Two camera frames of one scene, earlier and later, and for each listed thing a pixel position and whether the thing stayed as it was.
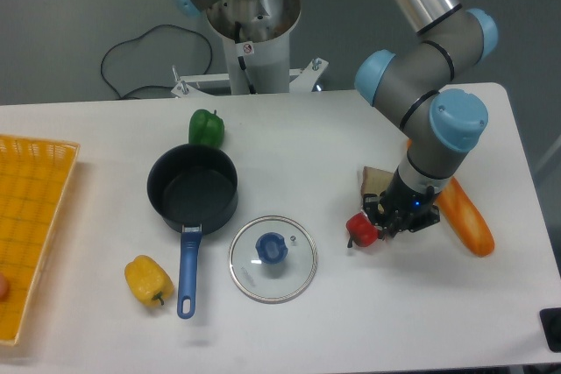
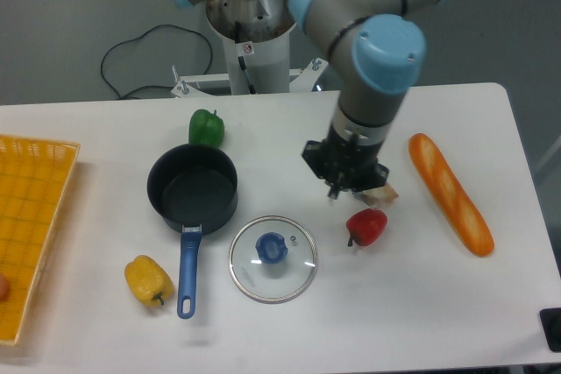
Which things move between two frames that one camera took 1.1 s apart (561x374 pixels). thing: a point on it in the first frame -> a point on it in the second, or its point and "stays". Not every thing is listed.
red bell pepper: x=361 y=230 stays
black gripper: x=402 y=207 -> x=345 y=164
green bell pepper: x=206 y=128 stays
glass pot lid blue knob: x=273 y=259 stays
